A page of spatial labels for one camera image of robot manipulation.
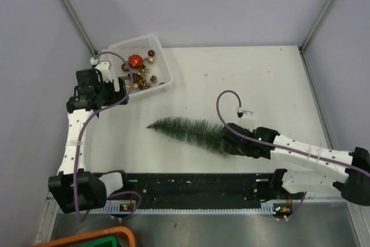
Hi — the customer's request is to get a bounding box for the small green christmas tree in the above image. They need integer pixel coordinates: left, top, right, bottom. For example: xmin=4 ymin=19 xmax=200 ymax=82
xmin=146 ymin=117 xmax=228 ymax=157

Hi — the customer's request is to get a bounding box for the white plastic basket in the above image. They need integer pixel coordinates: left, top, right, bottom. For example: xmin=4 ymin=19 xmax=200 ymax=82
xmin=104 ymin=35 xmax=174 ymax=101

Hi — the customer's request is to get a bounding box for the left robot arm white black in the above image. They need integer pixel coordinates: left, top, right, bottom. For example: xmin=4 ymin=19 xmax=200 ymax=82
xmin=48 ymin=67 xmax=131 ymax=213

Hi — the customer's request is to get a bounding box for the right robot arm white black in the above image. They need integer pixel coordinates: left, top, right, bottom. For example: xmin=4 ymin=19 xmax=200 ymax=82
xmin=219 ymin=123 xmax=369 ymax=207

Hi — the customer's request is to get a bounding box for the red glitter bauble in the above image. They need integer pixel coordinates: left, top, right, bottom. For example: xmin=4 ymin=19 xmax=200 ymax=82
xmin=128 ymin=54 xmax=144 ymax=69

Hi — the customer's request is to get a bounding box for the brown pine cone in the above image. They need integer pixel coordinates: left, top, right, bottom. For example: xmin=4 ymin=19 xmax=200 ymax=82
xmin=150 ymin=75 xmax=157 ymax=83

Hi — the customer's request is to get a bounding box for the gold small bauble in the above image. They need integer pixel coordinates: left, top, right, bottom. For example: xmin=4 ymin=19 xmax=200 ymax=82
xmin=147 ymin=57 xmax=156 ymax=64

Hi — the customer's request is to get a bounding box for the dark brown small bauble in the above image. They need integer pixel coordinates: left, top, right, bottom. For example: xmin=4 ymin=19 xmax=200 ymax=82
xmin=148 ymin=50 xmax=155 ymax=57

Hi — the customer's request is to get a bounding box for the orange plastic crate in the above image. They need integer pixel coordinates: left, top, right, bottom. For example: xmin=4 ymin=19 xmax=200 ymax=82
xmin=35 ymin=226 xmax=137 ymax=247

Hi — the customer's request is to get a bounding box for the green plastic crate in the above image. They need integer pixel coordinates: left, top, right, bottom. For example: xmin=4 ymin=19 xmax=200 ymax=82
xmin=79 ymin=236 xmax=119 ymax=247

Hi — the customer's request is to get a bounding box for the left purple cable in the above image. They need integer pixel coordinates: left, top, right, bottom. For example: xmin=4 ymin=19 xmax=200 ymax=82
xmin=73 ymin=51 xmax=142 ymax=224

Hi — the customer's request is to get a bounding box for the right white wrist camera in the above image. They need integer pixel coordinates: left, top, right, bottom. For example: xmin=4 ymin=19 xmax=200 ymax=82
xmin=236 ymin=107 xmax=256 ymax=131

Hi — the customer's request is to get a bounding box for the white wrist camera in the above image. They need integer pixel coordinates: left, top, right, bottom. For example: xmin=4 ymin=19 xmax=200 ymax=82
xmin=236 ymin=107 xmax=256 ymax=131
xmin=90 ymin=58 xmax=120 ymax=92

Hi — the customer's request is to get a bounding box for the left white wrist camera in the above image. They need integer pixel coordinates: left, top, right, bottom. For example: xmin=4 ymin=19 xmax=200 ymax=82
xmin=90 ymin=58 xmax=120 ymax=92

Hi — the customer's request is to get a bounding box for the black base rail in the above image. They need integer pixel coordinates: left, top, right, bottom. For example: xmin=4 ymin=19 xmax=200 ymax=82
xmin=113 ymin=173 xmax=303 ymax=209

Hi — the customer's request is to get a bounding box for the grey cable duct strip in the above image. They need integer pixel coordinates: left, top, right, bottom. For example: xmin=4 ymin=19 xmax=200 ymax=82
xmin=96 ymin=203 xmax=293 ymax=216

